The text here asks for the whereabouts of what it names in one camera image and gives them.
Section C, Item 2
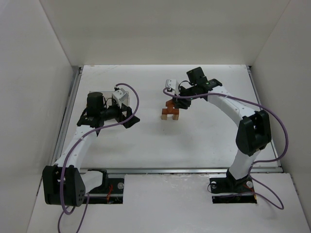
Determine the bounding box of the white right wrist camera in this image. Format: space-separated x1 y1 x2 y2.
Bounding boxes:
165 79 179 96

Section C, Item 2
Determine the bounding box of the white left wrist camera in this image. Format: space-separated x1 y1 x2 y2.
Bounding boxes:
112 88 129 108

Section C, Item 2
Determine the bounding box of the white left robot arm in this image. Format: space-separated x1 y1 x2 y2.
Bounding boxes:
42 88 140 207

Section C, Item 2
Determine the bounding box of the red-brown long rectangular block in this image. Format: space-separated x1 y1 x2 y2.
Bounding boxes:
162 108 179 115

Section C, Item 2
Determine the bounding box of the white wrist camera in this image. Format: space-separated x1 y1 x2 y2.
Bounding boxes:
112 88 129 108
165 79 179 96

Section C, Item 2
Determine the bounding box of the clear plastic box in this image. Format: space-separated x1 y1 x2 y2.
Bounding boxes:
86 92 117 121

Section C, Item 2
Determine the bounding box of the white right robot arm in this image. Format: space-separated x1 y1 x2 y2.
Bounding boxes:
165 67 271 194

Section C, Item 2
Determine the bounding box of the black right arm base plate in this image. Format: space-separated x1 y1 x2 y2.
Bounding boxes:
209 177 257 204

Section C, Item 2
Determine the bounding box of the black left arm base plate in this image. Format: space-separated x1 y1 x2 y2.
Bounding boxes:
89 177 124 204

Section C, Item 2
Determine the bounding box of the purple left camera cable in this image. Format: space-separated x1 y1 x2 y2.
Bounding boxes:
57 83 140 233

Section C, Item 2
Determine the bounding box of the red-brown wooden triangle block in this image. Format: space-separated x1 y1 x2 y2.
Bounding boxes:
165 100 174 109

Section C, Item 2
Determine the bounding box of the purple camera cable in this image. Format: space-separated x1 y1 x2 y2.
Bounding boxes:
57 83 140 233
162 87 289 210

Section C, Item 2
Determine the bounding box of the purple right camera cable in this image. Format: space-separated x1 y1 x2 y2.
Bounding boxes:
162 87 289 210

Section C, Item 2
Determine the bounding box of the aluminium table edge rail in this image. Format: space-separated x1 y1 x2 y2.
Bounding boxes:
49 66 83 165

